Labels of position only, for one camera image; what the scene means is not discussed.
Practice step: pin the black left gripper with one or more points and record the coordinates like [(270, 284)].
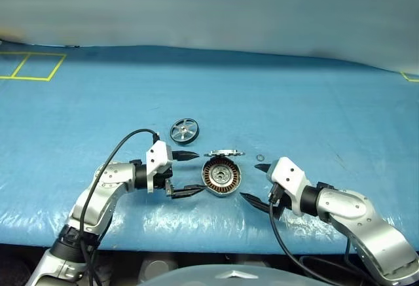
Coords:
[(162, 181)]

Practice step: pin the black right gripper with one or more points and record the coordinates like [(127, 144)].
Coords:
[(279, 208)]

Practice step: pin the motor stator with copper windings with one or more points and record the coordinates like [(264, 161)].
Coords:
[(209, 181)]

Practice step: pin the grey spoked rotor wheel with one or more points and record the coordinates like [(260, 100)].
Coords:
[(185, 131)]

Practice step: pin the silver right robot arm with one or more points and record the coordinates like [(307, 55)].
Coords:
[(360, 214)]

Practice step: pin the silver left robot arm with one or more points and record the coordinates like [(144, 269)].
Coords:
[(108, 181)]

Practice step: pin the silver metal plate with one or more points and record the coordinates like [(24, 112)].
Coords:
[(226, 152)]

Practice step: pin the blue plastic table cover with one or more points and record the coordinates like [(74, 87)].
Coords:
[(229, 102)]

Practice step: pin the grey robot chest cover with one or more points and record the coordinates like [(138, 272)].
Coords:
[(212, 276)]

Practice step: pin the yellow tape double square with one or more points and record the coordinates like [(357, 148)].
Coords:
[(57, 67)]

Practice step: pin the yellow tape corner mark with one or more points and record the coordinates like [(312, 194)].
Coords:
[(407, 77)]

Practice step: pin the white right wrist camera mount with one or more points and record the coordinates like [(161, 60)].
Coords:
[(288, 174)]

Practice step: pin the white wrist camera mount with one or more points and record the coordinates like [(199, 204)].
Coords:
[(288, 174), (157, 158)]

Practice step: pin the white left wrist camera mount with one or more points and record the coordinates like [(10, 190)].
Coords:
[(157, 158)]

